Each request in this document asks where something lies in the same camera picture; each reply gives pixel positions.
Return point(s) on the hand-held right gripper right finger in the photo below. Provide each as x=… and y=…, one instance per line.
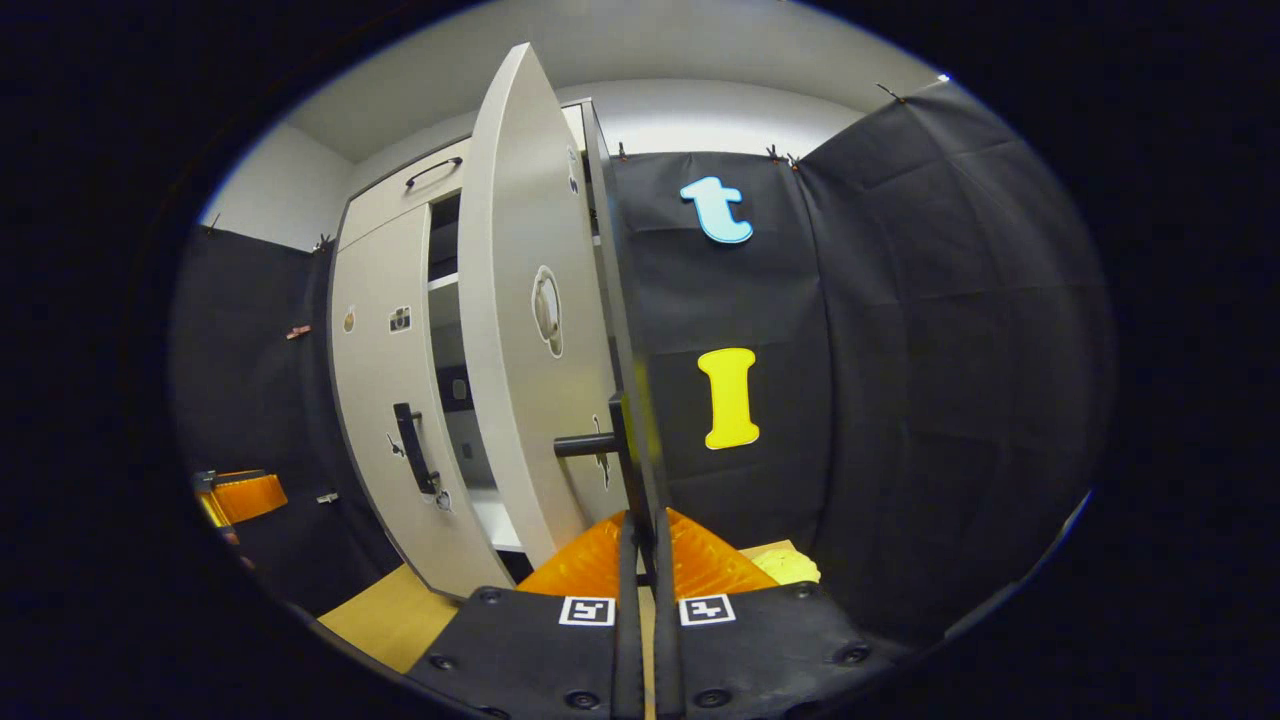
x=668, y=660

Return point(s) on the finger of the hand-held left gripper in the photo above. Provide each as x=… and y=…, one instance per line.
x=250, y=497

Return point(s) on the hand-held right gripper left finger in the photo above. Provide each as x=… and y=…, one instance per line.
x=628, y=650

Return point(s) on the beige cabinet door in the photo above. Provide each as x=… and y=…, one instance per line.
x=365, y=380
x=520, y=250

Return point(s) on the beige double-door shoe cabinet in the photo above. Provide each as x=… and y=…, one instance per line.
x=447, y=240

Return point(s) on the white cabinet shelf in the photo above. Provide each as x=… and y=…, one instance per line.
x=443, y=282
x=495, y=520

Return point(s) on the black backdrop cloth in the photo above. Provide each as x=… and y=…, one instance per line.
x=900, y=350

